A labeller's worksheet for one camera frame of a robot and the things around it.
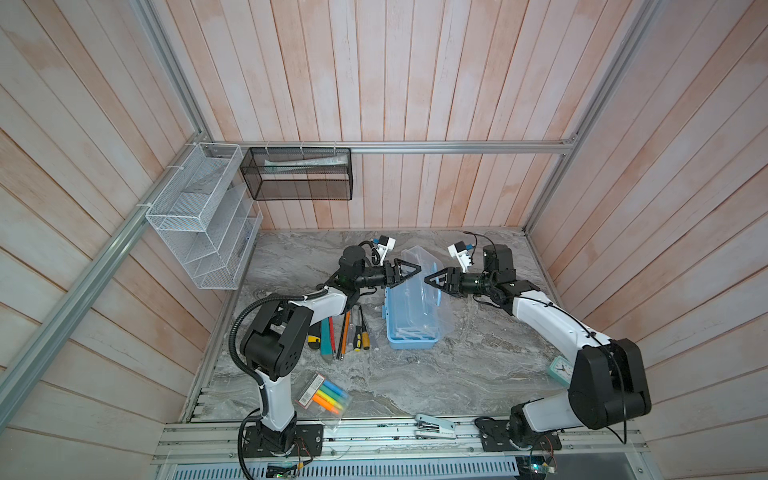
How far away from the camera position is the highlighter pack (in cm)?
79

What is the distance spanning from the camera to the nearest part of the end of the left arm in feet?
2.39

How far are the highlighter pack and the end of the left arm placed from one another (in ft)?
0.98
